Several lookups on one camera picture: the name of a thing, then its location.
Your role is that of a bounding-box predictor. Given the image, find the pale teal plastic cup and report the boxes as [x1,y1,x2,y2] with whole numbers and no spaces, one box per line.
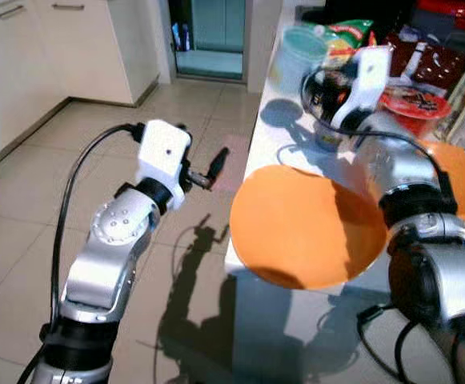
[272,26,330,98]

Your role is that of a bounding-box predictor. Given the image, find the green snack bag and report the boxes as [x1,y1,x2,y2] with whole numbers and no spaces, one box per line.
[319,19,376,70]

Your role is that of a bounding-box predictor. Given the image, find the red instant noodle cup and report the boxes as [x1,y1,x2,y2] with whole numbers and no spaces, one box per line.
[378,86,451,139]

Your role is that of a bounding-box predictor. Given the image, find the glass door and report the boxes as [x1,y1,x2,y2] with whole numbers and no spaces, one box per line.
[168,0,249,82]

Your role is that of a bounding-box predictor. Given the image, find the large orange plate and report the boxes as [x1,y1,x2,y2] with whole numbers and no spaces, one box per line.
[229,165,390,291]

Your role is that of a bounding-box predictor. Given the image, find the dark red snack bag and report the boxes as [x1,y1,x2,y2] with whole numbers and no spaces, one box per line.
[383,30,465,95]

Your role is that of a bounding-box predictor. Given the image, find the cream kitchen cabinet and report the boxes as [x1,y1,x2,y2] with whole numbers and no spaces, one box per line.
[0,0,162,175]

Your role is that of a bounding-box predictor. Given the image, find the red flat package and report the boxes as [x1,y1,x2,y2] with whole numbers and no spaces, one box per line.
[415,0,465,33]

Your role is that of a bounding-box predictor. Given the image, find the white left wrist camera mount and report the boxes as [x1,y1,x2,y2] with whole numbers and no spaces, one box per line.
[134,119,193,211]

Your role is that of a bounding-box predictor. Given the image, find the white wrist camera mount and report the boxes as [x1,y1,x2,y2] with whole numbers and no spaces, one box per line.
[134,119,193,211]
[331,46,394,130]

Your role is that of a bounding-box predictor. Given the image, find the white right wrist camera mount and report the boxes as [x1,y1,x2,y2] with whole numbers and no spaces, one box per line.
[331,46,394,130]

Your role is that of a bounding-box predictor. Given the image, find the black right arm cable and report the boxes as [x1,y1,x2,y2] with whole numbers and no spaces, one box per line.
[299,67,451,197]

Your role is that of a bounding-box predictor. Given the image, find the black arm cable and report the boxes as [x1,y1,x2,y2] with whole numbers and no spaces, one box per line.
[50,123,143,325]
[299,67,451,197]

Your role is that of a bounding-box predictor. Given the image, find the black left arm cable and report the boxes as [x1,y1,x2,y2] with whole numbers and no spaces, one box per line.
[50,123,143,325]

